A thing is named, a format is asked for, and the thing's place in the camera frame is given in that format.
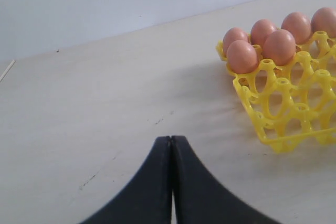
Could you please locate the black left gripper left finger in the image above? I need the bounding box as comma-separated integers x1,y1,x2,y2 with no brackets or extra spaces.
83,136,172,224

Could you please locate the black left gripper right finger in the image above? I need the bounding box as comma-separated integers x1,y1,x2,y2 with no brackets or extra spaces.
171,136,276,224

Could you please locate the brown egg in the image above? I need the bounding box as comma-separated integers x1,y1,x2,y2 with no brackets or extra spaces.
250,19,278,47
226,40,259,74
262,29,296,66
281,12,312,45
222,27,249,54
311,7,335,38

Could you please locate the yellow plastic egg tray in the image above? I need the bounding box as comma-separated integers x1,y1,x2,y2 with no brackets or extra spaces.
226,31,335,153

